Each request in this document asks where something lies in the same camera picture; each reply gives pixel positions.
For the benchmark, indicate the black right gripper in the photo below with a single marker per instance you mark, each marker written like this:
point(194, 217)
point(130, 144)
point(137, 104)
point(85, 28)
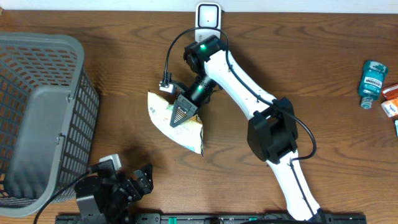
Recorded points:
point(186, 104)

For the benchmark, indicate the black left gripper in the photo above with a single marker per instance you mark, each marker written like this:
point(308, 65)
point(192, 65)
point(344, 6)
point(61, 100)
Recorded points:
point(145, 184)

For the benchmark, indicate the yellow snack bag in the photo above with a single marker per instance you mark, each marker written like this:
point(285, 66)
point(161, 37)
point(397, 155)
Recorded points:
point(189, 134)

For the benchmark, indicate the teal mouthwash bottle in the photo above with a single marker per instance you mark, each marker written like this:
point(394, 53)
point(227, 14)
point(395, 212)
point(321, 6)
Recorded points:
point(370, 87)

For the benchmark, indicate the orange tissue packet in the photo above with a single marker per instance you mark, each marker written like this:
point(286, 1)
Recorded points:
point(390, 107)

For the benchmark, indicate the red chocolate bar wrapper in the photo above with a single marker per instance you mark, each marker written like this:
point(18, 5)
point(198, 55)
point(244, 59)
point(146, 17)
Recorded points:
point(391, 92)

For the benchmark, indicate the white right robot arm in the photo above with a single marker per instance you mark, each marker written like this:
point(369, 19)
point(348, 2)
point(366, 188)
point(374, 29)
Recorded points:
point(272, 125)

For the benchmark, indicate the white barcode scanner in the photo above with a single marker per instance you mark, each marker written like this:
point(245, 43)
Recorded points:
point(208, 19)

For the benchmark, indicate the grey plastic shopping basket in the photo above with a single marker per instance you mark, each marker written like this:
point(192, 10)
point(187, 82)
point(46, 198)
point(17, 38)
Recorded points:
point(49, 109)

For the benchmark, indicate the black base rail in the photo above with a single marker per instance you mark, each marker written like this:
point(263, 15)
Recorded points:
point(269, 218)

